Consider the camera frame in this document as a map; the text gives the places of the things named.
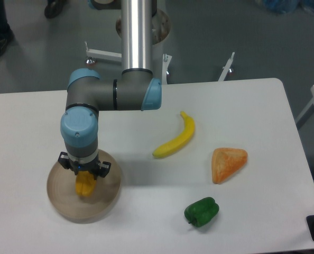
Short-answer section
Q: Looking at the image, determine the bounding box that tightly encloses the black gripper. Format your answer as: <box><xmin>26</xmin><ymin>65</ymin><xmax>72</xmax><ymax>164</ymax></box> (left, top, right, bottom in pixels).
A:
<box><xmin>58</xmin><ymin>152</ymin><xmax>112</xmax><ymax>180</ymax></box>

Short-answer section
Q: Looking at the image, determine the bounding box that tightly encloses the yellow toy bell pepper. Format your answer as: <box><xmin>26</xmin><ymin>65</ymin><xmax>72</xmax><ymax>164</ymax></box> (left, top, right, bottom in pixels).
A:
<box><xmin>75</xmin><ymin>171</ymin><xmax>96</xmax><ymax>197</ymax></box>

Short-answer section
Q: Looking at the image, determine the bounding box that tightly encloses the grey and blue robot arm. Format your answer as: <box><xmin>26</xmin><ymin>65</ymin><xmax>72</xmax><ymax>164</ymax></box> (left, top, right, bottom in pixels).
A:
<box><xmin>58</xmin><ymin>1</ymin><xmax>162</xmax><ymax>180</ymax></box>

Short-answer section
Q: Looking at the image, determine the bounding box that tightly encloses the beige round plate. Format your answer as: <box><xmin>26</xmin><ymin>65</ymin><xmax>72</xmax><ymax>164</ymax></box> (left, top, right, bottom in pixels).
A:
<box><xmin>47</xmin><ymin>150</ymin><xmax>122</xmax><ymax>222</ymax></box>

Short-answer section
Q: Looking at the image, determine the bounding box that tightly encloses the green toy bell pepper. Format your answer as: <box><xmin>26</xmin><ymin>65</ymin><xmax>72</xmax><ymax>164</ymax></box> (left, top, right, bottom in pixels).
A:
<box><xmin>184</xmin><ymin>197</ymin><xmax>220</xmax><ymax>228</ymax></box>

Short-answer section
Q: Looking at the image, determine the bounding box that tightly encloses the yellow toy banana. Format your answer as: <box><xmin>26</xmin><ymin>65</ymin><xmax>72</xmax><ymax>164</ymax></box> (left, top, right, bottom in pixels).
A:
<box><xmin>152</xmin><ymin>111</ymin><xmax>196</xmax><ymax>159</ymax></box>

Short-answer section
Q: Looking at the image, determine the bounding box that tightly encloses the orange triangular toy sandwich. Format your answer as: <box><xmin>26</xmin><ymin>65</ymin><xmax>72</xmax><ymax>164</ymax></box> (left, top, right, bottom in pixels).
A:
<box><xmin>211</xmin><ymin>148</ymin><xmax>248</xmax><ymax>184</ymax></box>

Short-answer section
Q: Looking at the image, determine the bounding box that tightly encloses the black shoe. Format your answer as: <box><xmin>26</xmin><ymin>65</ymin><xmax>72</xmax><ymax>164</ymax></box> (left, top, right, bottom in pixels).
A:
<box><xmin>44</xmin><ymin>0</ymin><xmax>66</xmax><ymax>19</ymax></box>

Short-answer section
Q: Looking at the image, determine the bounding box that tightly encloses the blue plastic bag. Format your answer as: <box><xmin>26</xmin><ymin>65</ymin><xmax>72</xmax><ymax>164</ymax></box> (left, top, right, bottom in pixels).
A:
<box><xmin>255</xmin><ymin>0</ymin><xmax>314</xmax><ymax>15</ymax></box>

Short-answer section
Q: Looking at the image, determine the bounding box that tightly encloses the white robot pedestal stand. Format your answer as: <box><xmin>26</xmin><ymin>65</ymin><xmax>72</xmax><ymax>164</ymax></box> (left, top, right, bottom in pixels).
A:
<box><xmin>84</xmin><ymin>7</ymin><xmax>236</xmax><ymax>85</ymax></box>

